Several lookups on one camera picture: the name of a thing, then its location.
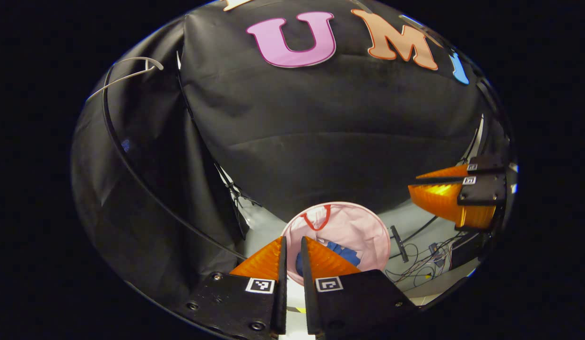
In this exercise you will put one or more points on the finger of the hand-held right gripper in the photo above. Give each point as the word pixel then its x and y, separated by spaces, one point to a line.
pixel 486 165
pixel 484 191

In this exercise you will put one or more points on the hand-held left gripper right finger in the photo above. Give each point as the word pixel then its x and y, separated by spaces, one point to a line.
pixel 309 302

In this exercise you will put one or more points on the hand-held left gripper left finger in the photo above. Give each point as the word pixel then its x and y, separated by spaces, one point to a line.
pixel 280 293

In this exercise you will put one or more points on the pink laundry hamper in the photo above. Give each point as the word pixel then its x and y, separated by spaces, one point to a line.
pixel 349 226

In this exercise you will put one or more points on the black metal clothes rack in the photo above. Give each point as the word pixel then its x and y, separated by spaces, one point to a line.
pixel 399 244

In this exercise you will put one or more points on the white plastic hanger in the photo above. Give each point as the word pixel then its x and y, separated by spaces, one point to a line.
pixel 155 64

